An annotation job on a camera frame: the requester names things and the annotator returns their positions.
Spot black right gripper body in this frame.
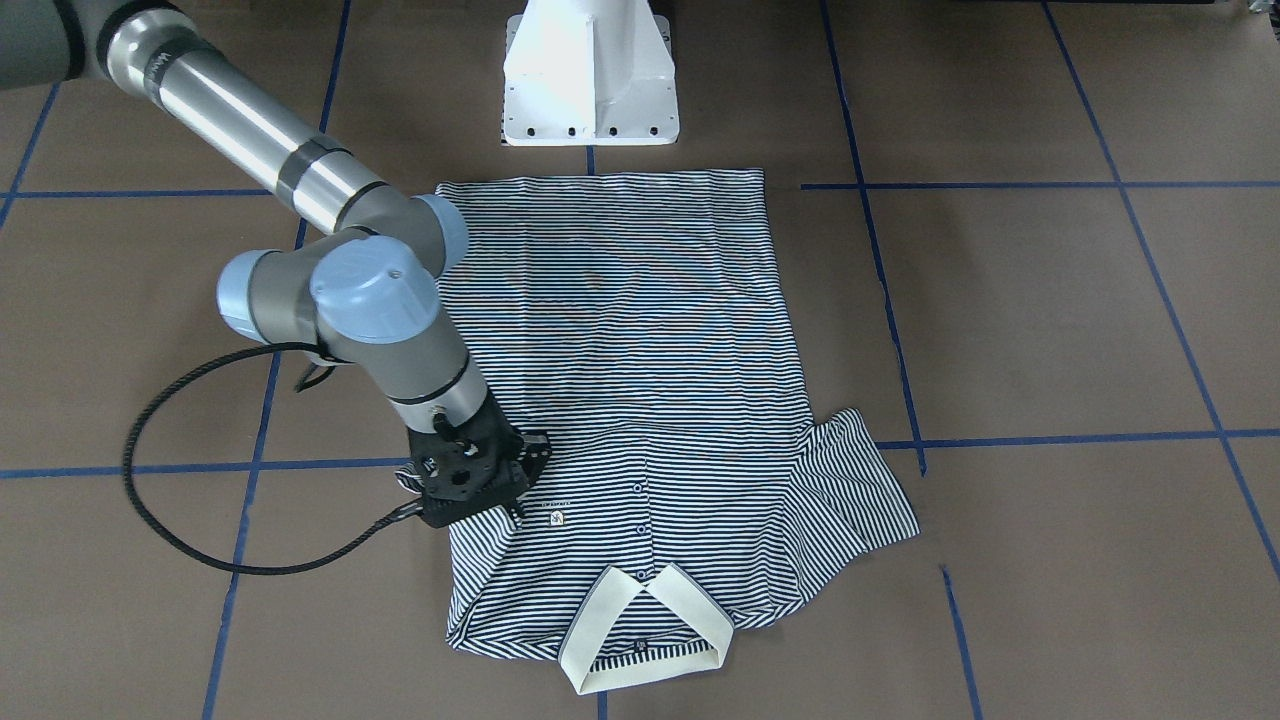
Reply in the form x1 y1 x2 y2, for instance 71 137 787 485
407 396 552 528

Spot blue white striped polo shirt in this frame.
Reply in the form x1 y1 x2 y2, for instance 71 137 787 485
436 169 920 694

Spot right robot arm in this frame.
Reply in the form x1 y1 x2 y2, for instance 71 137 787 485
3 1 550 527

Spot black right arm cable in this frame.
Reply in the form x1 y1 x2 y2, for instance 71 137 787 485
122 342 425 577

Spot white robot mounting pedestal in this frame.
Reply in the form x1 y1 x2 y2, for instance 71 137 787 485
500 1 681 147

